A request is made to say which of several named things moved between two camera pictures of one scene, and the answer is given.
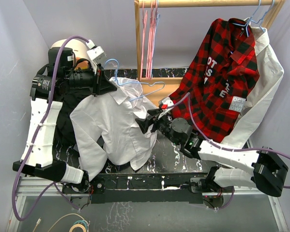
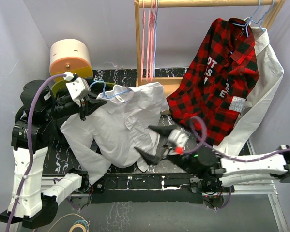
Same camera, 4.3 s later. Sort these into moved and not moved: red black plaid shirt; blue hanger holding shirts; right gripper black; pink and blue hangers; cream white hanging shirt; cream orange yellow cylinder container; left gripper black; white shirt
Moved: white shirt; left gripper black; right gripper black
Not moved: blue hanger holding shirts; cream orange yellow cylinder container; pink and blue hangers; cream white hanging shirt; red black plaid shirt
